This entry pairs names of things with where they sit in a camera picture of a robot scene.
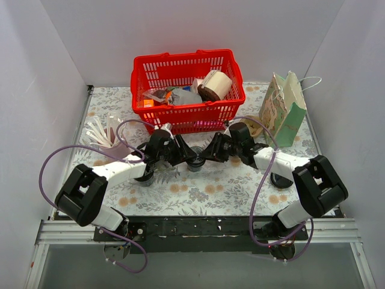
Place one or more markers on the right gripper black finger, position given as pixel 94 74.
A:
pixel 209 155
pixel 215 143

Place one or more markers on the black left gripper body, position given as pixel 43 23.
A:
pixel 175 147

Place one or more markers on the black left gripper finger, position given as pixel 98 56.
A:
pixel 178 159
pixel 184 149

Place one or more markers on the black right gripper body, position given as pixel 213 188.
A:
pixel 219 146

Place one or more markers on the black paper coffee cup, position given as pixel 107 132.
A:
pixel 195 165

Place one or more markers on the black coffee cup lid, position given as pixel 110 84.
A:
pixel 198 150

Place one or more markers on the brown cardboard cup carrier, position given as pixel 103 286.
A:
pixel 253 125

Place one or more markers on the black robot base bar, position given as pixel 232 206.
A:
pixel 160 234

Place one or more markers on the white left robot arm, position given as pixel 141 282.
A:
pixel 81 196

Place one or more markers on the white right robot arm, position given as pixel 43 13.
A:
pixel 318 185

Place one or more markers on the floral patterned table mat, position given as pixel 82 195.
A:
pixel 218 189

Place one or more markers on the orange snack box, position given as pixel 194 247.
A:
pixel 148 103

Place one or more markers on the grey foil pouch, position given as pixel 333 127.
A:
pixel 183 97

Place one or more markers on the red plastic shopping basket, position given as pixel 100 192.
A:
pixel 194 92

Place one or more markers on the pink cup of straws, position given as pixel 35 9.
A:
pixel 102 134

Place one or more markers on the green illustrated paper bag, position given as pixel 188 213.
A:
pixel 283 110

